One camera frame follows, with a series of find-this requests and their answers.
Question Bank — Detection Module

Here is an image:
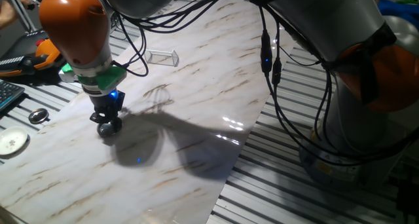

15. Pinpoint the black cable with lit connector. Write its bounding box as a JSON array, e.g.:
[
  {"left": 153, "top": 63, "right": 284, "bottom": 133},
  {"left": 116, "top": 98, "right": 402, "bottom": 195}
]
[{"left": 124, "top": 0, "right": 419, "bottom": 168}]

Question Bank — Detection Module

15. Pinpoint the white flowered ceramic saucer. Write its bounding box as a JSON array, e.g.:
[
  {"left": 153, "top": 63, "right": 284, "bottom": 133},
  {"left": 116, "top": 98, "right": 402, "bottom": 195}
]
[{"left": 0, "top": 126, "right": 29, "bottom": 156}]

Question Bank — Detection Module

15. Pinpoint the aluminium frame strut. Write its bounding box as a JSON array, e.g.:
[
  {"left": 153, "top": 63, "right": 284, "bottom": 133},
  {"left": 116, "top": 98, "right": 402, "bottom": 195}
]
[{"left": 3, "top": 0, "right": 37, "bottom": 33}]

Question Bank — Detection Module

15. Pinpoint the transparent rectangular box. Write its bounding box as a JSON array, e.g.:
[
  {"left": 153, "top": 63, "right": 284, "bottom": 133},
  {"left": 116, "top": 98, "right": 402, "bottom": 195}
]
[{"left": 143, "top": 48, "right": 180, "bottom": 68}]

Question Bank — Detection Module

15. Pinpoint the small round steel plate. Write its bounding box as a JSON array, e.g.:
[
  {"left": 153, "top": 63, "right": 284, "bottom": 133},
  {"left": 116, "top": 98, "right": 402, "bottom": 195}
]
[{"left": 96, "top": 117, "right": 124, "bottom": 139}]

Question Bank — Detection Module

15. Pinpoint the black computer keyboard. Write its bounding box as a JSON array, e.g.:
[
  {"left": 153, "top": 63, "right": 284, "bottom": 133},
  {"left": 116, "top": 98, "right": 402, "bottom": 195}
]
[{"left": 0, "top": 79, "right": 26, "bottom": 113}]

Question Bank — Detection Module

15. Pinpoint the person's bare hand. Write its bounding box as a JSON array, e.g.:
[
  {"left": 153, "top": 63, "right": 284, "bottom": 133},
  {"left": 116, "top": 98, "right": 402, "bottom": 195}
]
[{"left": 0, "top": 0, "right": 33, "bottom": 30}]

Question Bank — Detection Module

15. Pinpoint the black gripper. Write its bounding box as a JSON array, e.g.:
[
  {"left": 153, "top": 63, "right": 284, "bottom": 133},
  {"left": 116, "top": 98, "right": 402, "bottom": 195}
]
[{"left": 90, "top": 90, "right": 126, "bottom": 126}]

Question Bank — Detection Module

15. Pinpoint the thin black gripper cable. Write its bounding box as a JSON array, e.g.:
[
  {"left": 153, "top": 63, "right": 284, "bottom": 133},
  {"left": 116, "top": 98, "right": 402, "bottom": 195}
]
[{"left": 111, "top": 14, "right": 150, "bottom": 78}]

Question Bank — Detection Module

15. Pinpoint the small spare steel dish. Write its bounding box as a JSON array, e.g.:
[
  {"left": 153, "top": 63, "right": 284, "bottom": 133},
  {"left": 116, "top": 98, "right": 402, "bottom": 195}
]
[{"left": 27, "top": 107, "right": 50, "bottom": 125}]

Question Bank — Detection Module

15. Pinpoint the marble pattern table mat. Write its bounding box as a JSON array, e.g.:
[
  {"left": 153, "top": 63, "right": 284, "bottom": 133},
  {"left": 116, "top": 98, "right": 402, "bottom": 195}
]
[{"left": 0, "top": 0, "right": 297, "bottom": 224}]

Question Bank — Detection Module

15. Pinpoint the white power adapter plug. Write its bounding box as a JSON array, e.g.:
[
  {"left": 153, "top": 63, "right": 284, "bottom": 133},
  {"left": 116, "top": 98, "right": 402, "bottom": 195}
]
[{"left": 58, "top": 69, "right": 79, "bottom": 84}]

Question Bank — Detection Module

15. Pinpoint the black cable with plain connector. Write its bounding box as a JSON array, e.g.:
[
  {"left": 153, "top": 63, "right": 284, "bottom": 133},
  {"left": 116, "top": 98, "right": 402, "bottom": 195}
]
[{"left": 273, "top": 20, "right": 419, "bottom": 159}]

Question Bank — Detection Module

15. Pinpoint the orange black teach pendant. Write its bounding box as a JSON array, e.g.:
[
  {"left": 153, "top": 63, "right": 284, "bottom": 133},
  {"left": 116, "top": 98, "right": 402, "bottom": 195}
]
[{"left": 0, "top": 29, "right": 66, "bottom": 78}]

